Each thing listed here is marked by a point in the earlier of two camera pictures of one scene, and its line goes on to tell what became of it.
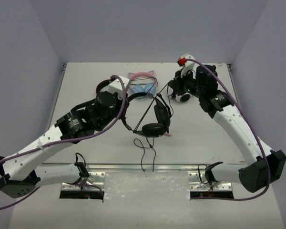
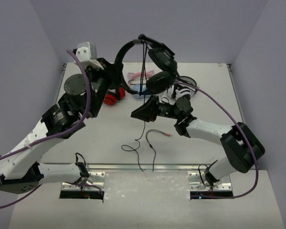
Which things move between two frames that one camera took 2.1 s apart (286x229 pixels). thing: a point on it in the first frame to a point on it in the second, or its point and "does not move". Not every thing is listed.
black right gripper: [177, 84] to [149, 112]
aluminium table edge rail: [139, 166] does not move
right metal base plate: [195, 184] does not move
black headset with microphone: [163, 114] to [162, 80]
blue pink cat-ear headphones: [143, 82] does not move
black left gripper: [123, 105] to [108, 72]
